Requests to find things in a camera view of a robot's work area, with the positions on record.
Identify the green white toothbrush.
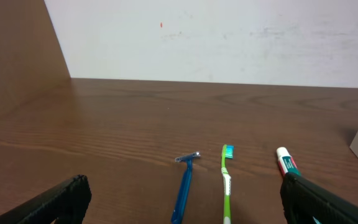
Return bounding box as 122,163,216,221
221,144,234,224

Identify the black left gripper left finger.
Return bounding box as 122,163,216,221
0,174,92,224

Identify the blue disposable razor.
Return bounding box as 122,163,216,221
170,151,201,224

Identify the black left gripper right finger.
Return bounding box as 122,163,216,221
280,172,358,224

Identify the small toothpaste tube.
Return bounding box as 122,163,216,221
276,147,301,175

